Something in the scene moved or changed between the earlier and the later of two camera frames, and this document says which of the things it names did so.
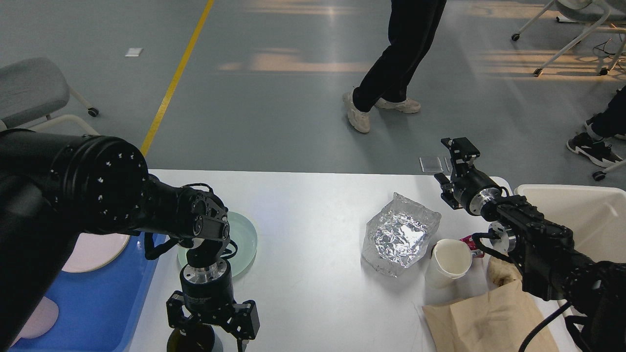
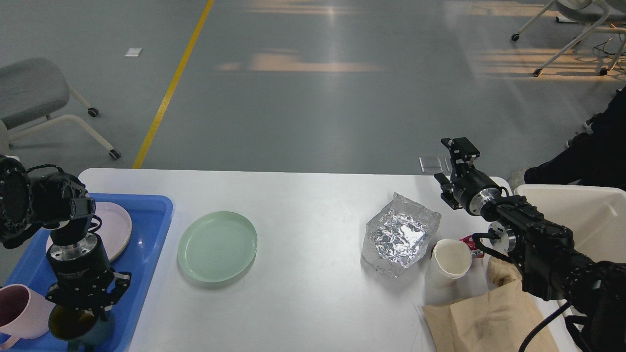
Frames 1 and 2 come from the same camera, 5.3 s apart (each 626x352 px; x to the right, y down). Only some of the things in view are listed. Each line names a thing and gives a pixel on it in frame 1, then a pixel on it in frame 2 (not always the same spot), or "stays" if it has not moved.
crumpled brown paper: [501, 273] stays
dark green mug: [200, 338] -> [83, 329]
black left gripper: [208, 293] -> [81, 276]
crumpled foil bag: [395, 238] stays
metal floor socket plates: [436, 164] stays
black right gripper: [471, 187] stays
